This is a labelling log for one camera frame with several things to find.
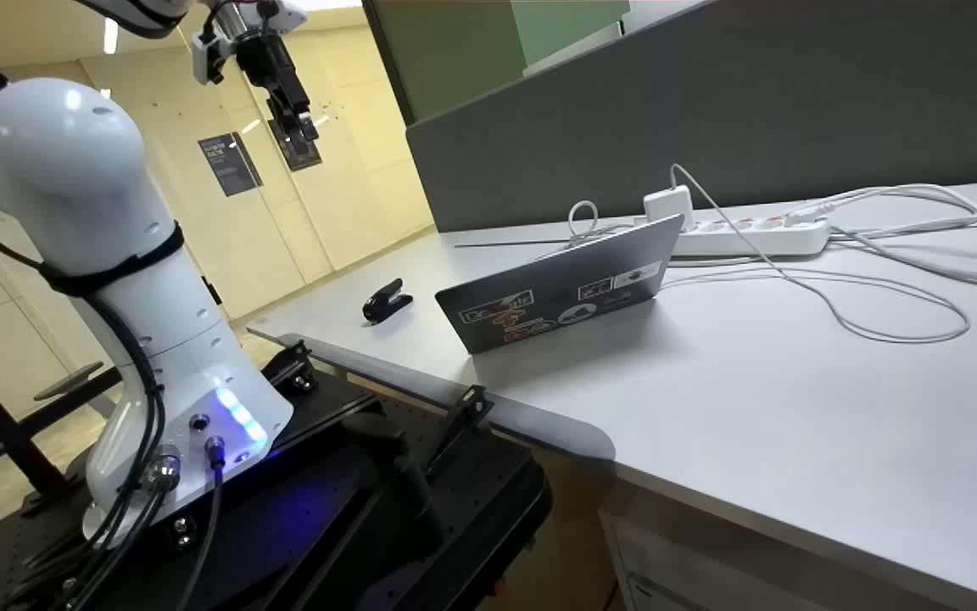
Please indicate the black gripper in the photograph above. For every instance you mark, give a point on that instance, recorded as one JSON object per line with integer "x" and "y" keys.
{"x": 255, "y": 35}

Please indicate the silver laptop with stickers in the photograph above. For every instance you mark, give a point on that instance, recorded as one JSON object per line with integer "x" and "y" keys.
{"x": 562, "y": 291}

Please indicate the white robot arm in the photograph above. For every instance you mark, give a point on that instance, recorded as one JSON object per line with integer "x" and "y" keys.
{"x": 194, "y": 408}

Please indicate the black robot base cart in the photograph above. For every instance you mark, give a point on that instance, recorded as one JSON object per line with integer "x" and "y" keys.
{"x": 365, "y": 506}

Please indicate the black stapler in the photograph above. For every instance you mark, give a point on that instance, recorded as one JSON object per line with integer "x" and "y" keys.
{"x": 386, "y": 305}

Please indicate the white power adapter plug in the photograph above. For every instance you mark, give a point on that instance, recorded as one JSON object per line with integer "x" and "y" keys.
{"x": 672, "y": 201}

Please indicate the white power strip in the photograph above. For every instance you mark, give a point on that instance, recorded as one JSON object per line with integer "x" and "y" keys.
{"x": 747, "y": 235}

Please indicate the grey desk divider panel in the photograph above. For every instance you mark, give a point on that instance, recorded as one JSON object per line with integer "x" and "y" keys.
{"x": 760, "y": 99}

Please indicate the dark wall sign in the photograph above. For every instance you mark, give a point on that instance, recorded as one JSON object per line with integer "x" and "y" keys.
{"x": 229, "y": 164}

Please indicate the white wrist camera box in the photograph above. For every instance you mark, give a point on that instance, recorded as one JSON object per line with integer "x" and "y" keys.
{"x": 209, "y": 57}

